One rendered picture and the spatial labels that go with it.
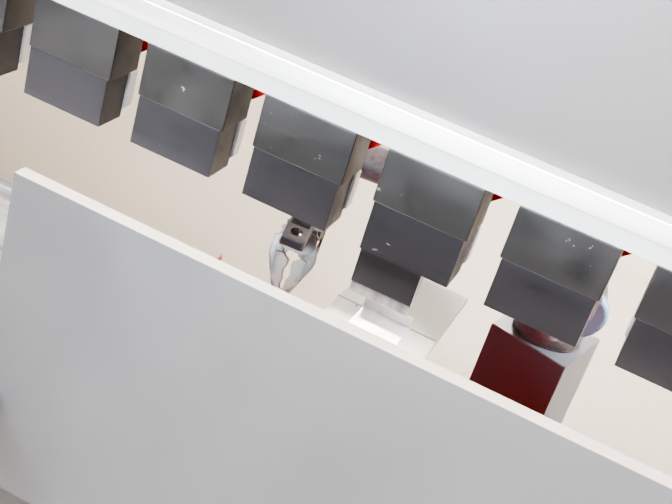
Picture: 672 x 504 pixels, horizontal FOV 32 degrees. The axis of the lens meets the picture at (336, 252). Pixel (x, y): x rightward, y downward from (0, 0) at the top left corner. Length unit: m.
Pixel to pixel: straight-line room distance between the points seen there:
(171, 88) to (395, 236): 0.40
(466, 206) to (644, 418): 2.37
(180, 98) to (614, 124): 0.70
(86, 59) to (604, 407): 2.47
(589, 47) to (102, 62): 0.80
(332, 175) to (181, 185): 2.64
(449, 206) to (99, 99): 0.58
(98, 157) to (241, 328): 3.15
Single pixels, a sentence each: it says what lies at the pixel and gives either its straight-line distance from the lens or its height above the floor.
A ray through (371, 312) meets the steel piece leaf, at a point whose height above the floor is 1.00.
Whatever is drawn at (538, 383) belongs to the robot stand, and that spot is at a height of 0.71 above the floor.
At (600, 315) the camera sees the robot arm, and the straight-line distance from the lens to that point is 2.30.
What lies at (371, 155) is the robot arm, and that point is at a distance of 2.21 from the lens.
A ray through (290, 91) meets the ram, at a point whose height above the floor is 1.36.
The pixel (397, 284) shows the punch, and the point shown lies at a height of 1.13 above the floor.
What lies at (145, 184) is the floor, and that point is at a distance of 4.28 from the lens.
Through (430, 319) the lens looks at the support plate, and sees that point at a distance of 1.97.
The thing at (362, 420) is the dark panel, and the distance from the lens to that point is 1.26.
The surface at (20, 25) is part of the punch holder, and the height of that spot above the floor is 1.26.
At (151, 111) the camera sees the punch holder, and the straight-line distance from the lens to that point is 1.83.
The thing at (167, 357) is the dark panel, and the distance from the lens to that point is 1.34.
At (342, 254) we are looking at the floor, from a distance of 4.17.
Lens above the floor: 1.99
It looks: 28 degrees down
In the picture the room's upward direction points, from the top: 18 degrees clockwise
